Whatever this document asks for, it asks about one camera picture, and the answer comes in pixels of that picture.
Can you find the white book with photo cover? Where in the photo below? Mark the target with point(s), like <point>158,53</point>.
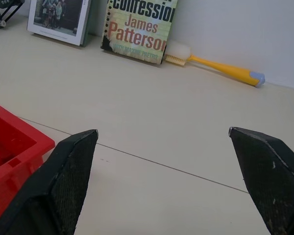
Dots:
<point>58,19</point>

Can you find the red plastic bin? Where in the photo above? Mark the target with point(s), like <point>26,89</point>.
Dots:
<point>9,149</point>

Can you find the James Patterson paperback book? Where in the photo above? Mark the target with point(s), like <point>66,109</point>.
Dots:
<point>139,29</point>

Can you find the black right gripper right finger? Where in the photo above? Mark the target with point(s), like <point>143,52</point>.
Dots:
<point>269,176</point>

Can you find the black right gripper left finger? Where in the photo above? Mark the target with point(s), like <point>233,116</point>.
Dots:
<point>63,181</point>

